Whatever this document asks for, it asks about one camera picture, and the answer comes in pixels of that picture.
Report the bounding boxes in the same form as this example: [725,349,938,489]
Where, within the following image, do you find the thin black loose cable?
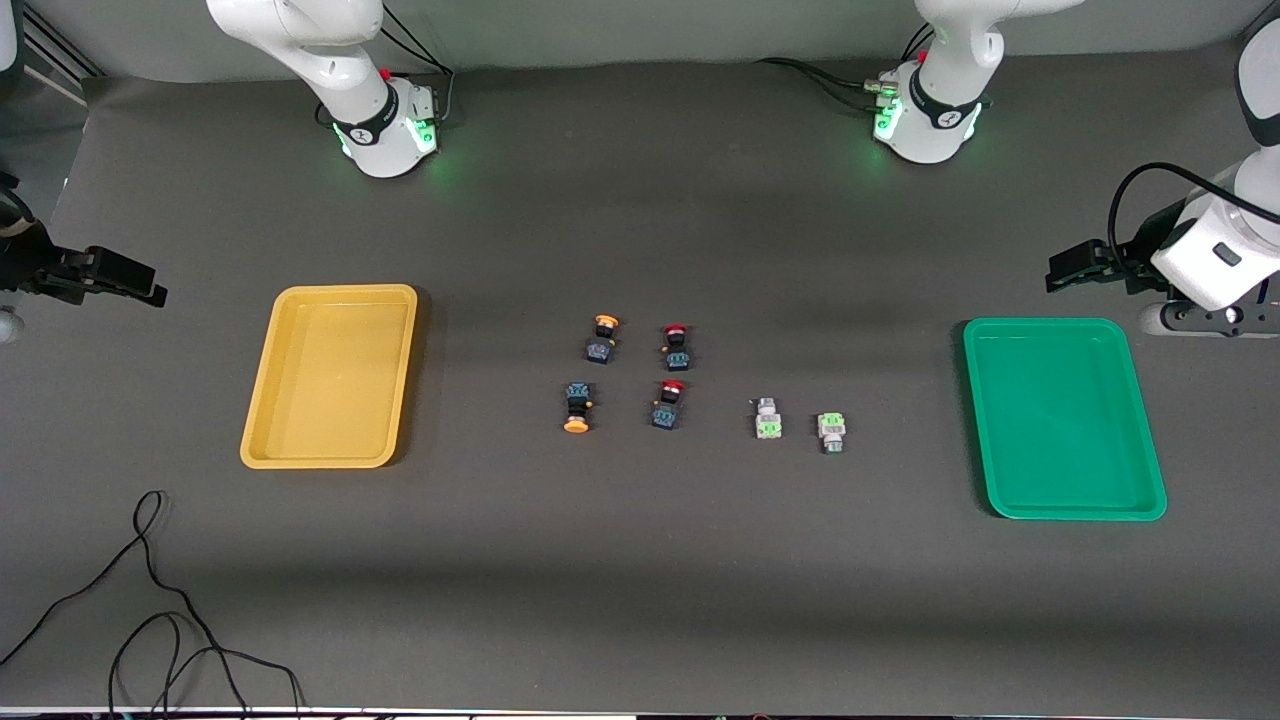
[0,489,304,720]

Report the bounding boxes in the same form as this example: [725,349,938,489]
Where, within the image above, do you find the green plastic tray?
[962,317,1169,522]

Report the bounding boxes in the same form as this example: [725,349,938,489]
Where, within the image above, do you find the black left arm base cables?
[755,25,936,113]

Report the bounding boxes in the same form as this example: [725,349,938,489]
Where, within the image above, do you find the black arm base cables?
[378,5,458,126]
[755,25,936,113]

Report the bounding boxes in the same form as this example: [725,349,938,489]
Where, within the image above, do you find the black right arm base cables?
[378,5,458,126]

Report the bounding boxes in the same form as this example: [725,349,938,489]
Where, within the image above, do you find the black left arm wrist cable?
[1108,162,1243,263]

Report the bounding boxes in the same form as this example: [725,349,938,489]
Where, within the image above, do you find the yellow plastic tray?
[240,284,419,470]

